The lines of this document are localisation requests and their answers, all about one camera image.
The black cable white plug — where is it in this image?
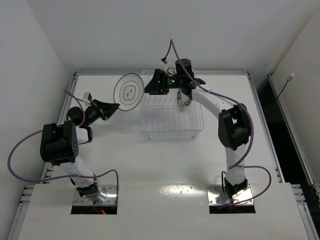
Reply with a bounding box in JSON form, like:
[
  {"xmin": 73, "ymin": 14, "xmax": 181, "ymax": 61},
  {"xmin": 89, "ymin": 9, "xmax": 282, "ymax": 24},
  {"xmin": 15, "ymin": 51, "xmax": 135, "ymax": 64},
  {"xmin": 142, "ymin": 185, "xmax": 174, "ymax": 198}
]
[{"xmin": 265, "ymin": 72, "xmax": 295, "ymax": 118}]

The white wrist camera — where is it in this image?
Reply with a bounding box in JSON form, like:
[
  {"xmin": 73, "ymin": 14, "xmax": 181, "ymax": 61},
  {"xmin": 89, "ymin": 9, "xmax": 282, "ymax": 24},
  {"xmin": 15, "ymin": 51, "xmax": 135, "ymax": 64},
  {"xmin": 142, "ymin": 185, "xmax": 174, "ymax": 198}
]
[
  {"xmin": 82, "ymin": 92, "xmax": 93, "ymax": 104},
  {"xmin": 161, "ymin": 58, "xmax": 172, "ymax": 74}
]

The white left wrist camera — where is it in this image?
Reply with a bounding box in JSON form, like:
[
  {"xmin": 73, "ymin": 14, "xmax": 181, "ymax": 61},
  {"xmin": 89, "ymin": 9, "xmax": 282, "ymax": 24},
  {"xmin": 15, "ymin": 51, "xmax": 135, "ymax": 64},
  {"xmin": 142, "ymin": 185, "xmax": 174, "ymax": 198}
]
[{"xmin": 82, "ymin": 92, "xmax": 93, "ymax": 104}]

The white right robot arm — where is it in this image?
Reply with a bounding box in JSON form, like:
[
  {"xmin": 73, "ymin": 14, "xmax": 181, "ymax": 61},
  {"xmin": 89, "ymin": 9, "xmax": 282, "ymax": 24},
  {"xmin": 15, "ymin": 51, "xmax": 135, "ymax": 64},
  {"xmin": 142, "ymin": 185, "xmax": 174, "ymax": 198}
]
[{"xmin": 144, "ymin": 58, "xmax": 253, "ymax": 198}]

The white wire dish rack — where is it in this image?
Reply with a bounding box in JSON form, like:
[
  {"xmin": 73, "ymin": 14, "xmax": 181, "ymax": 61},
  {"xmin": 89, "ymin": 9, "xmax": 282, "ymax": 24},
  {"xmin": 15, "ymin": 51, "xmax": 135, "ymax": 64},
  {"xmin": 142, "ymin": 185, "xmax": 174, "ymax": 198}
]
[{"xmin": 139, "ymin": 69, "xmax": 205, "ymax": 143}]

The white plate orange sunburst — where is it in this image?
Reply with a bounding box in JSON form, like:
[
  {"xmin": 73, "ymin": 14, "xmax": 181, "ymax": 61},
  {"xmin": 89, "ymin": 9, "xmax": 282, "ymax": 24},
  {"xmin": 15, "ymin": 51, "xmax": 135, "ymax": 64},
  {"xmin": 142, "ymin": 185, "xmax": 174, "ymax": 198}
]
[{"xmin": 181, "ymin": 93, "xmax": 192, "ymax": 106}]

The white plate teal rim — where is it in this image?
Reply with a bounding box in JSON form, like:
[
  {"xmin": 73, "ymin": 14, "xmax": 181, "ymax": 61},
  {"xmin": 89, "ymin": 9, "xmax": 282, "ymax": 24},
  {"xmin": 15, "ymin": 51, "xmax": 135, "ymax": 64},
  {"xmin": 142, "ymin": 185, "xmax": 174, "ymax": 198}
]
[{"xmin": 113, "ymin": 73, "xmax": 145, "ymax": 112}]

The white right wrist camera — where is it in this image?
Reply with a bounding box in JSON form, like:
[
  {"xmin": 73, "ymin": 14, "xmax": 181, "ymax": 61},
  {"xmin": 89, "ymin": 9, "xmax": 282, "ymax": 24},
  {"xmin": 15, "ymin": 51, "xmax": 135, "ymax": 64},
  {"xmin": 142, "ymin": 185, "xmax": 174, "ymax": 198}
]
[{"xmin": 161, "ymin": 58, "xmax": 172, "ymax": 74}]

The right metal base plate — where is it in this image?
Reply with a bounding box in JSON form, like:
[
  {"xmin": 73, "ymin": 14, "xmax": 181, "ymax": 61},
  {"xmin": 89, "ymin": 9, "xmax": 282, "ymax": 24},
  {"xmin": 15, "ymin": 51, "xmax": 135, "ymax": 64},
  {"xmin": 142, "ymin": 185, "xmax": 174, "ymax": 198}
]
[{"xmin": 207, "ymin": 185, "xmax": 254, "ymax": 207}]

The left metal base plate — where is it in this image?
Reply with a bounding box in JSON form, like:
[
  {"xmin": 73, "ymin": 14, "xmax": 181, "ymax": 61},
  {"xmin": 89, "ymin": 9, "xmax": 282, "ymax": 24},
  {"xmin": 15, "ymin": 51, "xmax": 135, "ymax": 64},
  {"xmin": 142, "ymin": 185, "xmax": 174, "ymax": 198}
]
[{"xmin": 72, "ymin": 185, "xmax": 118, "ymax": 207}]

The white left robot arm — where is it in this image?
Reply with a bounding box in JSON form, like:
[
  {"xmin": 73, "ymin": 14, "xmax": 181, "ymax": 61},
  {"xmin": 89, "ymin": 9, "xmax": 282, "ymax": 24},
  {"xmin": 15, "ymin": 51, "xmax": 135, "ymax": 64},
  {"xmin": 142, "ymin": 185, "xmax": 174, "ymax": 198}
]
[{"xmin": 40, "ymin": 99, "xmax": 120, "ymax": 203}]

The aluminium table frame rail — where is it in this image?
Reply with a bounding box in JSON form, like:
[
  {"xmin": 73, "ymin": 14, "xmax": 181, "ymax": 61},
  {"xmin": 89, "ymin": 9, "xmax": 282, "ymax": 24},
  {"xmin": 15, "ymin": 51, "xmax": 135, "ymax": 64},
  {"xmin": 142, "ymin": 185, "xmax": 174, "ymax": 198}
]
[{"xmin": 7, "ymin": 70, "xmax": 81, "ymax": 240}]

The metal base plate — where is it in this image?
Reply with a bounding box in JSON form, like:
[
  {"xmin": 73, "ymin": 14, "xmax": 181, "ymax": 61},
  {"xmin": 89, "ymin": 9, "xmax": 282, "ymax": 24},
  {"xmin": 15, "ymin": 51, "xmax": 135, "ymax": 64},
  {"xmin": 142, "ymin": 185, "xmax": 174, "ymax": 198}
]
[
  {"xmin": 72, "ymin": 185, "xmax": 118, "ymax": 207},
  {"xmin": 207, "ymin": 185, "xmax": 254, "ymax": 207}
]

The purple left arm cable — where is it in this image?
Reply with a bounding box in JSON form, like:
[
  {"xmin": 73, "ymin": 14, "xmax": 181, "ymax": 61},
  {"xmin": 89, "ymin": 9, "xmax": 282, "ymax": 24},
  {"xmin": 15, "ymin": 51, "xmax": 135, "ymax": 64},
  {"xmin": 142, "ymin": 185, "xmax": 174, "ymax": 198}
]
[{"xmin": 7, "ymin": 89, "xmax": 119, "ymax": 198}]

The plate with dark green rim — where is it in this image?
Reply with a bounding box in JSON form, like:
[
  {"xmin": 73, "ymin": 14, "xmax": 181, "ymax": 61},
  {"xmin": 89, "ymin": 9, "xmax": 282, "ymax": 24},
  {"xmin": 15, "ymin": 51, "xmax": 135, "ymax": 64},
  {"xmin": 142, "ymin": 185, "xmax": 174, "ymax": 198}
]
[{"xmin": 177, "ymin": 89, "xmax": 184, "ymax": 106}]

